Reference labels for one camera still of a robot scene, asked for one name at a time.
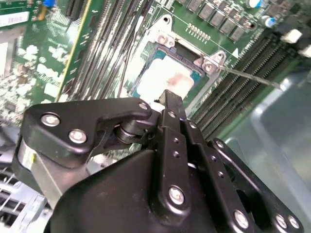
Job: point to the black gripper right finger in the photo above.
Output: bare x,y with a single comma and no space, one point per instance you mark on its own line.
218,174

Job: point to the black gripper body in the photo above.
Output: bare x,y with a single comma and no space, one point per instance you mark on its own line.
109,201

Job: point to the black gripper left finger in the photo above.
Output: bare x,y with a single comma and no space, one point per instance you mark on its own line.
73,116

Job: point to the silver CPU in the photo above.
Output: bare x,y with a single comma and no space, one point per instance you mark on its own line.
158,77

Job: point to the metal locking lever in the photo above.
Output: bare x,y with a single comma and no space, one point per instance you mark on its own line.
250,78

